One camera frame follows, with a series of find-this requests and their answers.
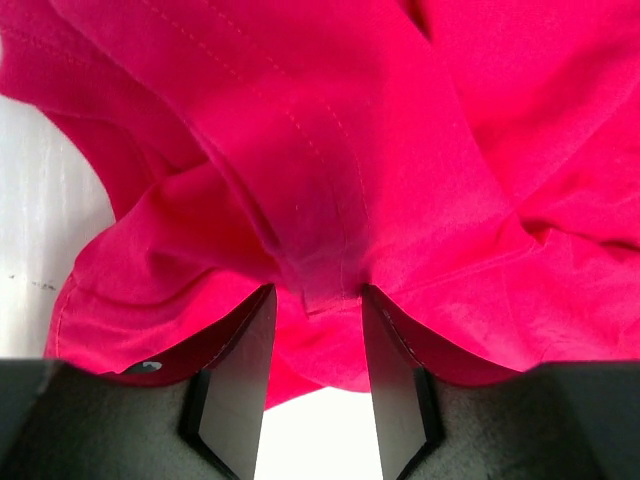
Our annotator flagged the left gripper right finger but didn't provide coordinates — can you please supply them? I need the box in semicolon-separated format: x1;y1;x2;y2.
362;285;639;479

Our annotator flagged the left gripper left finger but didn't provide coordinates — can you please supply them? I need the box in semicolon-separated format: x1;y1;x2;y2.
1;285;276;479

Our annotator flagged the magenta t shirt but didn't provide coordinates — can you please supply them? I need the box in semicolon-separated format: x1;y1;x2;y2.
1;1;639;406

